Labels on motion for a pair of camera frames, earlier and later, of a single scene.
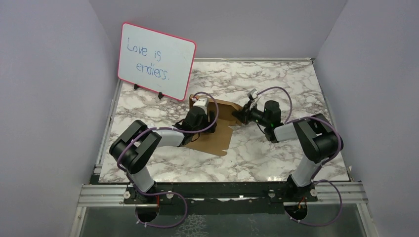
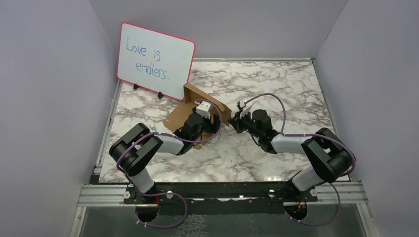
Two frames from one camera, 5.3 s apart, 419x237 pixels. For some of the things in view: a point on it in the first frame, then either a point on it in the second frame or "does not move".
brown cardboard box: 213,142 to 175,121
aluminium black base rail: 176,194 does not move
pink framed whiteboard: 156,60 does not move
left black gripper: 211,117 does not move
